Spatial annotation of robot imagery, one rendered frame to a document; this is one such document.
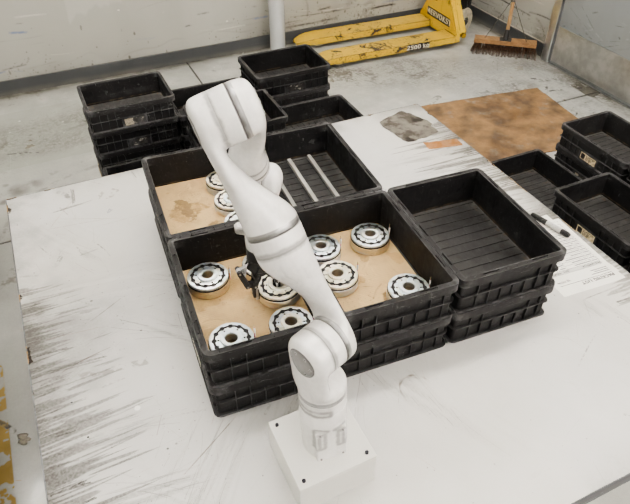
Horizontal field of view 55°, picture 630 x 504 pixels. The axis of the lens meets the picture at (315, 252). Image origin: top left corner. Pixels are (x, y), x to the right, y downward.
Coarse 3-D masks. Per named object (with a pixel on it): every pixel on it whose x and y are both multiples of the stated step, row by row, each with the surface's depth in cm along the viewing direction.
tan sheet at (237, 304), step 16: (240, 288) 152; (208, 304) 147; (224, 304) 147; (240, 304) 147; (256, 304) 147; (304, 304) 147; (208, 320) 143; (224, 320) 143; (240, 320) 143; (256, 320) 143; (208, 336) 140; (256, 336) 140
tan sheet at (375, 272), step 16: (352, 256) 161; (368, 256) 161; (384, 256) 161; (400, 256) 161; (368, 272) 156; (384, 272) 156; (400, 272) 156; (368, 288) 152; (384, 288) 152; (352, 304) 147; (368, 304) 147
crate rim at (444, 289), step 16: (384, 192) 165; (304, 208) 160; (320, 208) 161; (400, 208) 160; (432, 256) 146; (448, 272) 141; (432, 288) 137; (448, 288) 138; (384, 304) 134; (400, 304) 135; (352, 320) 132
